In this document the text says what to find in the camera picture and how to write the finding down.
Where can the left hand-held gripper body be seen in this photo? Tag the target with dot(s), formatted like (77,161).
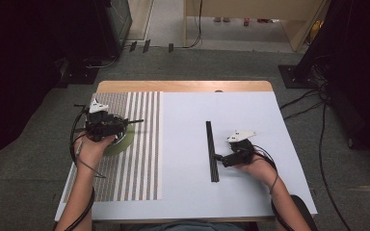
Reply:
(101,125)

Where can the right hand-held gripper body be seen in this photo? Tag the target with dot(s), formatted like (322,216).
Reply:
(242,149)

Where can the stainless steel bowl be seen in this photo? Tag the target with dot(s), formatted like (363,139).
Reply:
(122,136)

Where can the person's right hand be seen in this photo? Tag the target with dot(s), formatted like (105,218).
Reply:
(260,168)

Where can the person's left hand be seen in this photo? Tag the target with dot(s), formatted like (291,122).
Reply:
(91,152)

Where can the round green coaster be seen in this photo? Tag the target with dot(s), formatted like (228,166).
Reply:
(122,147)

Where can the striped woven placemat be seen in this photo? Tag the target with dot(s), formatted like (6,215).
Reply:
(141,160)

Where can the black stand base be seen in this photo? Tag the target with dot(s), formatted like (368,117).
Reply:
(77,75)

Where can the wooden table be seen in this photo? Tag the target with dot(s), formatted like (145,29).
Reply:
(173,86)

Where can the white table sheet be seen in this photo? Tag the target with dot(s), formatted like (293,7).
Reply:
(189,109)

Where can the black floor tape strip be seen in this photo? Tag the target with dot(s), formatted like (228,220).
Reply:
(171,47)
(133,46)
(146,46)

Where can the person's blue-grey clothing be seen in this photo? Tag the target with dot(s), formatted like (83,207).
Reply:
(192,227)

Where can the black cabinet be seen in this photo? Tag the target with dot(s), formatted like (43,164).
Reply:
(118,22)

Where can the black curtain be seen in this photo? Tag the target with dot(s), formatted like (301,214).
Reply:
(19,64)
(363,80)

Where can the small red object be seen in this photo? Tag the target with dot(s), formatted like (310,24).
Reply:
(246,21)

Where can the flat red object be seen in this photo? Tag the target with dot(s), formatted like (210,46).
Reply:
(265,20)

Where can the yellow object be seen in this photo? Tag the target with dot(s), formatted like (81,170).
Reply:
(316,29)

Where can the light wooden desk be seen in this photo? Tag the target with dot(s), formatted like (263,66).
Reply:
(253,8)

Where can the black stand base plate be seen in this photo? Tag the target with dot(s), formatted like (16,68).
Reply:
(294,77)

